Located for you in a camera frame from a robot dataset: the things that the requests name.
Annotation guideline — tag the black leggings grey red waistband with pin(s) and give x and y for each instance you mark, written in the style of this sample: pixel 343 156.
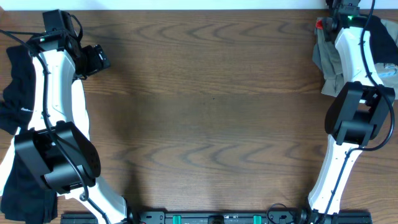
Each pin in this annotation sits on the black leggings grey red waistband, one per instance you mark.
pixel 383 39

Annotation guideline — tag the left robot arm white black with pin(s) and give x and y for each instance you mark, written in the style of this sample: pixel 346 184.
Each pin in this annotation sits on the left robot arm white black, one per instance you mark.
pixel 56 147

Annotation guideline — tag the black garment with white logo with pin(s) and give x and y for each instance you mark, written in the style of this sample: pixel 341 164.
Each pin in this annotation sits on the black garment with white logo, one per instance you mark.
pixel 22 199

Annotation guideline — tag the folded khaki trousers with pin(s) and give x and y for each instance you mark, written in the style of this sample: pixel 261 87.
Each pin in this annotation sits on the folded khaki trousers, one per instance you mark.
pixel 327 59

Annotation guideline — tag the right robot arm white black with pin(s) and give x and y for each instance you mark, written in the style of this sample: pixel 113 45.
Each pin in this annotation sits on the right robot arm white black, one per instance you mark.
pixel 356 115

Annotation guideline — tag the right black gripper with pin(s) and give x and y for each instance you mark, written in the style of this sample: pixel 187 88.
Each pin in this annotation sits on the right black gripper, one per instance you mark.
pixel 324 22

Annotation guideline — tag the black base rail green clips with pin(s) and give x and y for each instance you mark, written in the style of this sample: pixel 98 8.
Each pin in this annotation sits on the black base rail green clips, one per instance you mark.
pixel 274 216

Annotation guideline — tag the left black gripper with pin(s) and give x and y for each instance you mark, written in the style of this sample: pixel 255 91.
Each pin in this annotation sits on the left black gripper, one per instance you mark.
pixel 97 61

